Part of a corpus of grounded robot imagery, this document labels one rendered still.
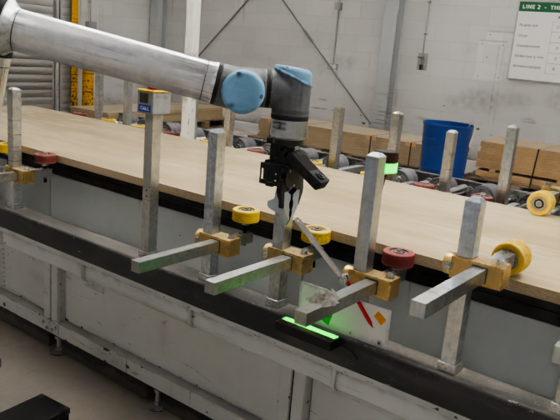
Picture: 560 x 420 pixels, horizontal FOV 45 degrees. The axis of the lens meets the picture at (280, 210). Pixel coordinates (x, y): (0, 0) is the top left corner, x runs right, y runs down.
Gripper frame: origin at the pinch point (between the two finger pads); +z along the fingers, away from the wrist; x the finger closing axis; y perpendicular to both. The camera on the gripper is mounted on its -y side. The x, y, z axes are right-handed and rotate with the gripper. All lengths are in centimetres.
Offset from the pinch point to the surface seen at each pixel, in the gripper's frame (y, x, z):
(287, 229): 5.5, -7.7, 4.8
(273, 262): 2.1, 1.6, 11.0
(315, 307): -22.6, 19.1, 10.4
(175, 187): 62, -23, 6
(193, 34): 138, -104, -42
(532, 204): -30, -96, 3
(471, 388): -50, -4, 27
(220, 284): 1.8, 21.4, 11.9
